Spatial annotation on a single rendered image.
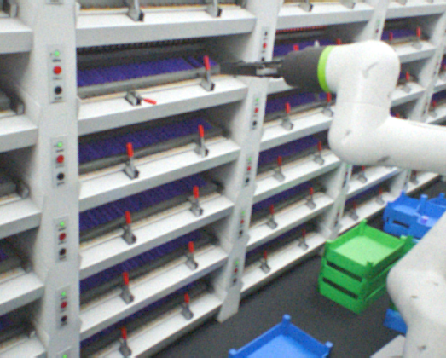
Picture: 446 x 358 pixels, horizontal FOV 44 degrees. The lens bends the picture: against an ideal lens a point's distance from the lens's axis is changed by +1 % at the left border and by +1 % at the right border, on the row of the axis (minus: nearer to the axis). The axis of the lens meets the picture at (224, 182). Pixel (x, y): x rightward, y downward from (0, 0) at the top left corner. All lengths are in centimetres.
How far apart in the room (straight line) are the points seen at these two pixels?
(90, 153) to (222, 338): 88
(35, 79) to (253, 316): 129
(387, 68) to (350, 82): 7
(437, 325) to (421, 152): 38
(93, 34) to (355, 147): 61
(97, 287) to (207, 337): 53
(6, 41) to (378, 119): 72
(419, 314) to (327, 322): 94
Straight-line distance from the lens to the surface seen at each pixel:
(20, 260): 144
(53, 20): 121
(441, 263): 141
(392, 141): 108
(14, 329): 155
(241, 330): 208
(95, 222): 157
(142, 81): 146
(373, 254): 237
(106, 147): 152
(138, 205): 166
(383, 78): 107
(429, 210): 223
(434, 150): 111
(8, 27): 118
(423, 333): 130
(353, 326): 222
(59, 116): 126
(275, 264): 228
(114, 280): 169
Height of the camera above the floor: 131
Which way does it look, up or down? 24 degrees down
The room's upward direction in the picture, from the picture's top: 6 degrees clockwise
